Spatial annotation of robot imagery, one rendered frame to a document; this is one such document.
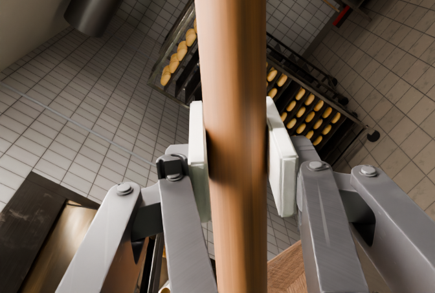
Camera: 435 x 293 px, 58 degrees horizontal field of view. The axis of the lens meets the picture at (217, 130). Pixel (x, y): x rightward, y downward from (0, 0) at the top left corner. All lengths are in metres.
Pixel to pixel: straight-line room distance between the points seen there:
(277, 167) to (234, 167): 0.03
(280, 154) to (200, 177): 0.03
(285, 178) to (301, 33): 5.24
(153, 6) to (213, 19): 5.05
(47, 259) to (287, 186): 1.71
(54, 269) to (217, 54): 1.68
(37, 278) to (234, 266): 1.58
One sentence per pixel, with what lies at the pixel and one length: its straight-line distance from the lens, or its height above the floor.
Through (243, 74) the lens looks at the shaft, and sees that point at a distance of 0.17.
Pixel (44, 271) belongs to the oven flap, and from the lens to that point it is 1.81.
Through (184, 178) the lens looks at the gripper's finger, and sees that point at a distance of 0.15.
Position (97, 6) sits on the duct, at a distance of 3.14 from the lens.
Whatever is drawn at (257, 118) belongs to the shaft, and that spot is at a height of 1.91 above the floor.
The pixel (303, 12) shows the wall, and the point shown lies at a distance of 5.34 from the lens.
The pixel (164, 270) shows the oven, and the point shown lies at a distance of 2.32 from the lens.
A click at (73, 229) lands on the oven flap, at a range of 1.98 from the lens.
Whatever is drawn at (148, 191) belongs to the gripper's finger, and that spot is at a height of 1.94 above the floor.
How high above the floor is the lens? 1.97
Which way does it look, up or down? 16 degrees down
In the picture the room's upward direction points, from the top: 59 degrees counter-clockwise
